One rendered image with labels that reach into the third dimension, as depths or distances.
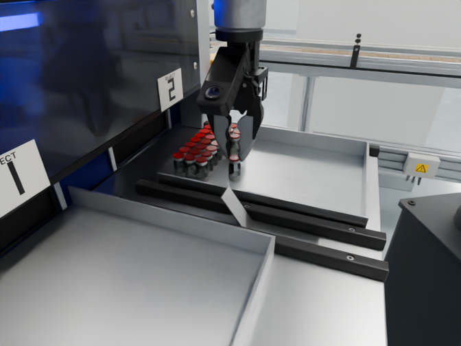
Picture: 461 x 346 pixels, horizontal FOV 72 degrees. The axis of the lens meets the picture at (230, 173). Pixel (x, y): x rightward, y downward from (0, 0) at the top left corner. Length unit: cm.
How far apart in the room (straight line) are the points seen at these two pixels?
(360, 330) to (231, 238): 19
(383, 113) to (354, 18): 57
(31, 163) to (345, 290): 39
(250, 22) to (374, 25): 159
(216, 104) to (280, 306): 26
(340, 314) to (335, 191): 24
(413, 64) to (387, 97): 69
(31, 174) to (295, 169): 44
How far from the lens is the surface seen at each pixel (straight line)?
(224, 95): 44
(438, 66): 147
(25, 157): 40
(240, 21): 47
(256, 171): 61
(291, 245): 44
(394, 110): 215
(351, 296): 43
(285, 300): 40
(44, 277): 48
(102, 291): 43
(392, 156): 161
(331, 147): 72
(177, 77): 65
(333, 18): 204
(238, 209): 47
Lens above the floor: 120
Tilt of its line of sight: 32 degrees down
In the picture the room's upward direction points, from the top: straight up
